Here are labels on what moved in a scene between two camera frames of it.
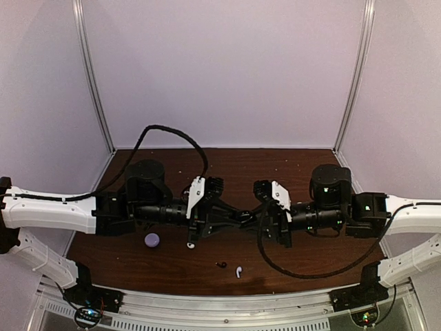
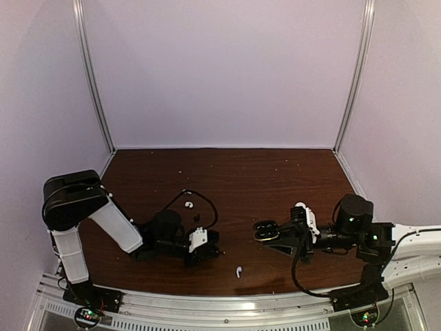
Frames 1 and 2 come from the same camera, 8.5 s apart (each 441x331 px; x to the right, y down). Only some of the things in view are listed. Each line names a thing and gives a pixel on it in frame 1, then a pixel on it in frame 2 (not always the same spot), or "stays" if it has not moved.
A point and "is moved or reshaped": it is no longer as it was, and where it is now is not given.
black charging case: [246, 216] is moved or reshaped
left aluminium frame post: [80, 30] stays
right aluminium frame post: [365, 49] stays
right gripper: [276, 223] to [296, 227]
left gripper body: [197, 220] to [193, 258]
